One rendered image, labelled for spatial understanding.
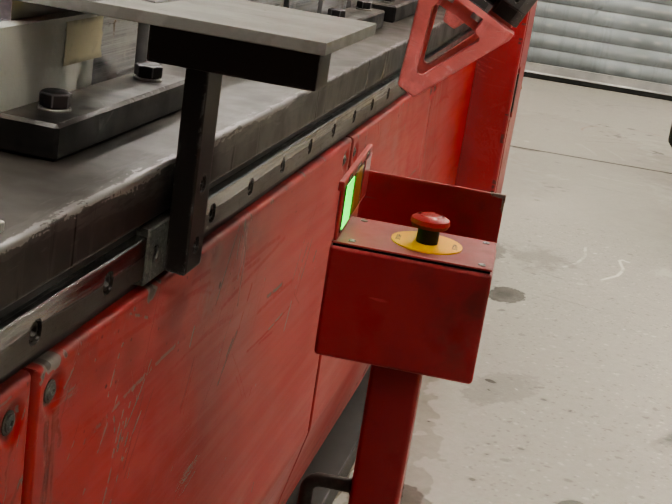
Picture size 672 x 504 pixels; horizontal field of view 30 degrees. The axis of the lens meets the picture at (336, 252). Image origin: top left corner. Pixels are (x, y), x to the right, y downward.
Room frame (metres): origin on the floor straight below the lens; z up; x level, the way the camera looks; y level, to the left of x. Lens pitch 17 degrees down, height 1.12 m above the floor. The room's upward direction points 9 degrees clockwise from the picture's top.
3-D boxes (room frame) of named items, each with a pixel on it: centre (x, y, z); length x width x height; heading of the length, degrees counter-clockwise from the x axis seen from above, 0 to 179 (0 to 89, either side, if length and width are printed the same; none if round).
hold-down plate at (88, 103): (1.09, 0.22, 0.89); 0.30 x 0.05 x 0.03; 169
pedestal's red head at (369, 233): (1.26, -0.08, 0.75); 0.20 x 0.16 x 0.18; 173
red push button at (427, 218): (1.21, -0.09, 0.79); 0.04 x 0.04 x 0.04
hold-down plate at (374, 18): (2.04, 0.03, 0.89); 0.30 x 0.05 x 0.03; 169
